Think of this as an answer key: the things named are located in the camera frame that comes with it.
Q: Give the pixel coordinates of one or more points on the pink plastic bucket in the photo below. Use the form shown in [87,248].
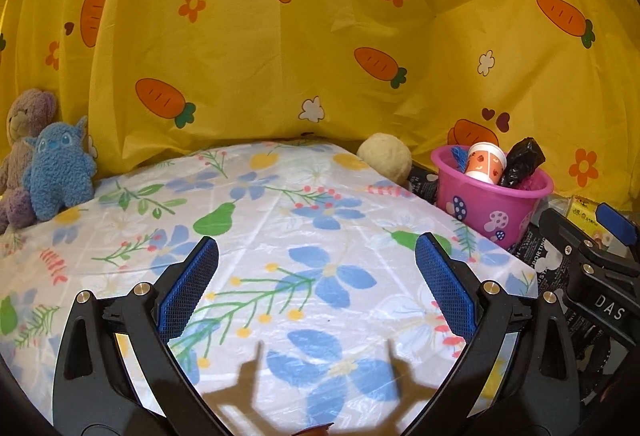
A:
[480,211]

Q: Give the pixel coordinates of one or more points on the yellow packet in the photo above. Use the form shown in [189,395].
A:
[585,213]

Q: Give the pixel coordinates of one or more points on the cream plush ball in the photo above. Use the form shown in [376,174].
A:
[385,156]

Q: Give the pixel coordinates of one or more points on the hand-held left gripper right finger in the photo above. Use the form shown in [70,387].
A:
[447,286]

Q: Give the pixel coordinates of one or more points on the white orange paper cup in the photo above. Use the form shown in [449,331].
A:
[482,163]

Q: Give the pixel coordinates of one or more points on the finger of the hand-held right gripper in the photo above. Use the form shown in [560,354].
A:
[560,231]
[617,221]

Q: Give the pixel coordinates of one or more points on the purple teddy bear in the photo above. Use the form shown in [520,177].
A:
[27,116]

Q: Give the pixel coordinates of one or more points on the yellow carrot print curtain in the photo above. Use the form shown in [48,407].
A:
[320,41]

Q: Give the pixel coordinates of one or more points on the floral plastic tablecloth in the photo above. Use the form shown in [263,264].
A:
[300,216]

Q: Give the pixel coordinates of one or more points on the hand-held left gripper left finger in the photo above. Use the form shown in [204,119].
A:
[190,288]

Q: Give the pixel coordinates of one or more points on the black plastic bag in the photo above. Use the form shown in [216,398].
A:
[522,156]

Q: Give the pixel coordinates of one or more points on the blue plush toy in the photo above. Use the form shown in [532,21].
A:
[60,171]

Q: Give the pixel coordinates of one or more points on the blue foam net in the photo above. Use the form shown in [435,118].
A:
[459,158]

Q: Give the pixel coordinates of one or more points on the black printed bag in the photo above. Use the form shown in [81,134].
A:
[545,261]

